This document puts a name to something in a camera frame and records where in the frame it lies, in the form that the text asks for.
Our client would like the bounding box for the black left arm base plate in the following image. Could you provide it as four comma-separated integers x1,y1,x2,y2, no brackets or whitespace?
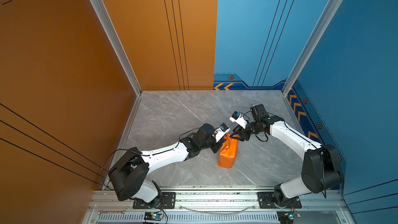
133,192,176,210

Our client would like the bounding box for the left green circuit board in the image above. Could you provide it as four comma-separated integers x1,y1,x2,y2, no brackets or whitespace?
143,212,166,224

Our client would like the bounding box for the aluminium corner post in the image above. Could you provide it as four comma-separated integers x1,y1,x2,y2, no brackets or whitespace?
282,0,343,96
89,0,142,96

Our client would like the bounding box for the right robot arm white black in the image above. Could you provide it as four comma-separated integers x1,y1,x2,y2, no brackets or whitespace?
230,116,344,205

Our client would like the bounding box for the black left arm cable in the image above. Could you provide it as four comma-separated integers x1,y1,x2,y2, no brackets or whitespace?
101,148,141,190

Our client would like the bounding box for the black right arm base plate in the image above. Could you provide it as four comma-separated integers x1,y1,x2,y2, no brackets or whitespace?
257,191,302,209

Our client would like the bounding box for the yellow wrapping paper sheet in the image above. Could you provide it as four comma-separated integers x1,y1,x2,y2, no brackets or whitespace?
218,133,239,169

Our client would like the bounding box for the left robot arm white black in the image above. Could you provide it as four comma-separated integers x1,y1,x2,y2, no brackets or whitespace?
108,127,227,207

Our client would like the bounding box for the left aluminium corner post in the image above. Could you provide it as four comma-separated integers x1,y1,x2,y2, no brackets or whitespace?
89,0,142,96

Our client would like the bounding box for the aluminium front rail frame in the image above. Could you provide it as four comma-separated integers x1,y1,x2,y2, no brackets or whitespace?
82,186,355,224

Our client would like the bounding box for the right aluminium corner post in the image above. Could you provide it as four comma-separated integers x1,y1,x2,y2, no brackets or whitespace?
282,0,343,96

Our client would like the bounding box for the green circuit board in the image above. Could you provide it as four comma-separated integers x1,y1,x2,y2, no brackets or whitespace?
277,212,301,224
143,212,166,224

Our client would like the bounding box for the right green circuit board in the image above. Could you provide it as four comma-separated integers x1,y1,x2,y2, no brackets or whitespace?
277,212,301,224

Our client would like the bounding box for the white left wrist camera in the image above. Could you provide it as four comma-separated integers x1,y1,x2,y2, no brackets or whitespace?
197,123,230,143

